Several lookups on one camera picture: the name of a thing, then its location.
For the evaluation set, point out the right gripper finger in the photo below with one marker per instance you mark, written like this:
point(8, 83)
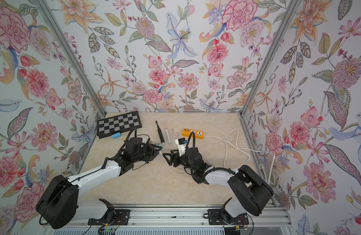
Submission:
point(172, 153)
point(170, 160)

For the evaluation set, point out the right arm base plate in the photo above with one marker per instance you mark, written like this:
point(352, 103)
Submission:
point(220, 217)

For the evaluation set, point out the black electric toothbrush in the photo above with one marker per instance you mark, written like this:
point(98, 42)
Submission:
point(160, 133)

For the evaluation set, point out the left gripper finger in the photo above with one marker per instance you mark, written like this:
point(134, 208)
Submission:
point(156, 148)
point(154, 155)

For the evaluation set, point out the black white checkerboard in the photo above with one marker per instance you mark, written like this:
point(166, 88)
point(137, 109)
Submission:
point(118, 124)

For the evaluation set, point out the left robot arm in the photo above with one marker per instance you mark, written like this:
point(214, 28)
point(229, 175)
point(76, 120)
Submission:
point(59, 203)

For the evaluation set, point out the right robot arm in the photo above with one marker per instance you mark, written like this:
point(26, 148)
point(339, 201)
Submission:
point(251, 192)

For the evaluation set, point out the blue cylinder block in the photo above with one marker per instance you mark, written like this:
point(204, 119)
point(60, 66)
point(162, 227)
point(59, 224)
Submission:
point(116, 135)

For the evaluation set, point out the white pink electric toothbrush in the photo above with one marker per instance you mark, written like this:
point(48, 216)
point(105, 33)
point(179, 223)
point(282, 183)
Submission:
point(167, 133)

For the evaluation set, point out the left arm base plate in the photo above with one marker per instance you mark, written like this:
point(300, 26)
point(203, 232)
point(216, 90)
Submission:
point(115, 218)

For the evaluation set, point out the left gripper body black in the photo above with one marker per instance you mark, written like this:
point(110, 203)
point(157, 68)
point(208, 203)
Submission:
point(146, 152)

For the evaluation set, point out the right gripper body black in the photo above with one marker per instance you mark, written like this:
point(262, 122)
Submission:
point(181, 160)

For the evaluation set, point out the aluminium mounting rail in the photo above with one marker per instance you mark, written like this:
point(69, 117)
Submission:
point(194, 215)

